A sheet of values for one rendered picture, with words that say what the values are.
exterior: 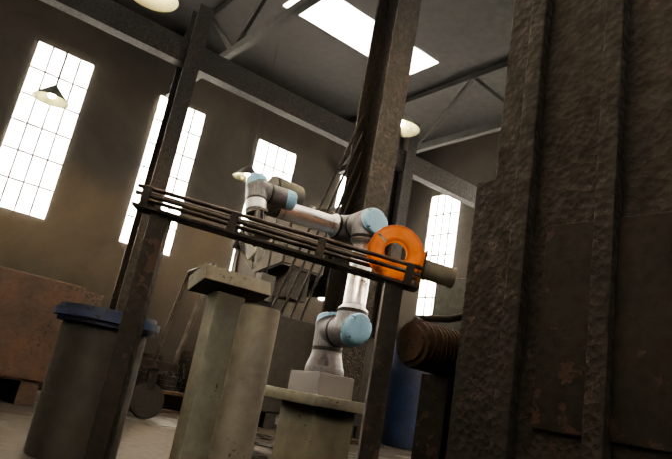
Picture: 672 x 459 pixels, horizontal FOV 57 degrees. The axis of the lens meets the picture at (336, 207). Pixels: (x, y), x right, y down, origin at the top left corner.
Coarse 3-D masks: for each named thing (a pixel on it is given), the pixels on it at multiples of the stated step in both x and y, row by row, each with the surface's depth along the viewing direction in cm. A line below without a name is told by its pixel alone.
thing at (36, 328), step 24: (0, 288) 301; (24, 288) 309; (48, 288) 317; (72, 288) 325; (0, 312) 300; (24, 312) 308; (48, 312) 316; (0, 336) 300; (24, 336) 307; (48, 336) 315; (0, 360) 299; (24, 360) 306; (48, 360) 314; (24, 384) 306
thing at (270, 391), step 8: (272, 392) 231; (280, 392) 227; (288, 392) 224; (296, 392) 221; (304, 392) 218; (288, 400) 223; (296, 400) 219; (304, 400) 216; (312, 400) 213; (320, 400) 215; (328, 400) 217; (336, 400) 219; (344, 400) 222; (328, 408) 217; (336, 408) 219; (344, 408) 221; (352, 408) 224; (360, 408) 226
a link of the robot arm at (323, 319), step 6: (324, 312) 240; (330, 312) 239; (336, 312) 240; (318, 318) 241; (324, 318) 239; (330, 318) 237; (318, 324) 240; (324, 324) 237; (318, 330) 239; (324, 330) 235; (318, 336) 238; (324, 336) 235; (318, 342) 237; (324, 342) 235; (330, 342) 234; (342, 348) 240
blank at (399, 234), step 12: (384, 228) 172; (396, 228) 172; (408, 228) 172; (372, 240) 170; (384, 240) 171; (396, 240) 171; (408, 240) 171; (420, 240) 172; (384, 252) 170; (408, 252) 170; (420, 252) 170; (372, 264) 169; (396, 264) 169; (420, 264) 169; (396, 276) 168
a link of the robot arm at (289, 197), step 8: (272, 184) 224; (272, 192) 222; (280, 192) 223; (288, 192) 225; (272, 200) 223; (280, 200) 224; (288, 200) 225; (296, 200) 227; (272, 208) 229; (280, 208) 228; (288, 208) 227
